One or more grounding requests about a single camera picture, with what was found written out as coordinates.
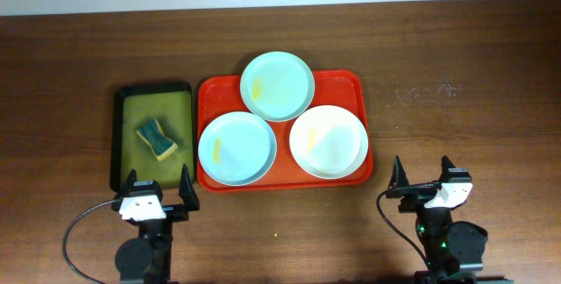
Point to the white plate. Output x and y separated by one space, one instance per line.
328 142

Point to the pale green plate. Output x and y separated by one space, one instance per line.
277 86

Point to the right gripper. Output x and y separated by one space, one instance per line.
415 194

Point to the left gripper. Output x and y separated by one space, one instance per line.
176 211

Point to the green and yellow sponge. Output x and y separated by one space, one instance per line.
152 134

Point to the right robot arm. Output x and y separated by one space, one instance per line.
451 251

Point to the light blue plate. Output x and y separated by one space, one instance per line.
237 148

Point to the red plastic serving tray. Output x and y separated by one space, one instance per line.
340 87

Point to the black tray with green liner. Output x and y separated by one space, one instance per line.
171 105

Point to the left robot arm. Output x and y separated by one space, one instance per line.
146 259

